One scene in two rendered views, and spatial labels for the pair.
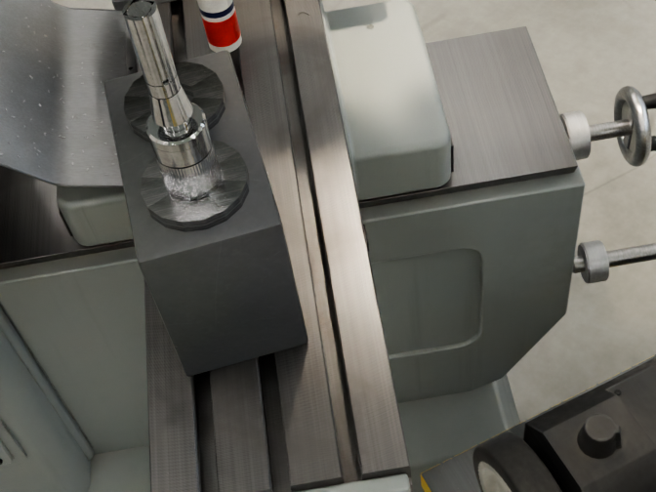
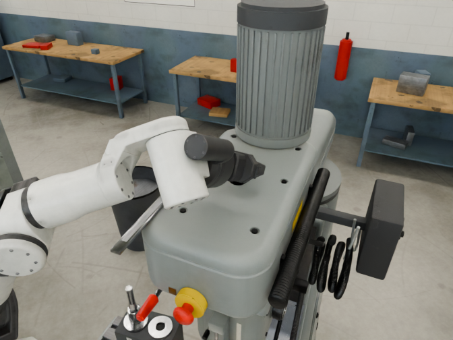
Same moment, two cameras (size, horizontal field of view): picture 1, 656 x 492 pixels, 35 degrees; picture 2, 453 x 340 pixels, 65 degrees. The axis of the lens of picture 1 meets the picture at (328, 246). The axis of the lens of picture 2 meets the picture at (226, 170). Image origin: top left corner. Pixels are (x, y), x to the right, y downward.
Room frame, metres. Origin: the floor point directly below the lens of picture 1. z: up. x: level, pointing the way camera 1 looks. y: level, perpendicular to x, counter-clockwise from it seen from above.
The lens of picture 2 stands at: (1.20, -0.52, 2.32)
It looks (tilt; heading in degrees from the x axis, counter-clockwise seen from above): 33 degrees down; 113
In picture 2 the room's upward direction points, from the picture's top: straight up
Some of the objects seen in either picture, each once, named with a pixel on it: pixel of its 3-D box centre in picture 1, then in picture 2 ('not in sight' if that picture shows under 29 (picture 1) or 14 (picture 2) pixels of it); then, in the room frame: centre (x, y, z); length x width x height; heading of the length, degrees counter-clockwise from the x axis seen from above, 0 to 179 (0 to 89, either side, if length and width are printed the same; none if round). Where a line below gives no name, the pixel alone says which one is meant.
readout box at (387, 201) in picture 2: not in sight; (381, 228); (1.32, 0.37, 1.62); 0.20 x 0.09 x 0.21; 90
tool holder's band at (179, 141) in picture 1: (176, 125); (133, 309); (0.58, 0.10, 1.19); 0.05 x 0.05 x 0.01
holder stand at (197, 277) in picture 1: (206, 209); (151, 338); (0.63, 0.11, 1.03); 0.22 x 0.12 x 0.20; 7
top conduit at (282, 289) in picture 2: not in sight; (303, 223); (1.13, 0.11, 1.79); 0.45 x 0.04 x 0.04; 90
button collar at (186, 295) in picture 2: not in sight; (191, 302); (0.98, -0.16, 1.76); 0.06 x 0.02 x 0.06; 0
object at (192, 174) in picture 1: (185, 154); (135, 314); (0.58, 0.10, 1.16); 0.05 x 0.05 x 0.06
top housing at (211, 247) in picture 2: not in sight; (239, 205); (0.98, 0.09, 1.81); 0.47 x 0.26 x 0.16; 90
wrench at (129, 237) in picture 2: not in sight; (154, 208); (0.87, -0.08, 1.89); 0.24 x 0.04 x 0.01; 91
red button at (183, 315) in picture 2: not in sight; (185, 313); (0.98, -0.18, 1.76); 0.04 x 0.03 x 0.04; 0
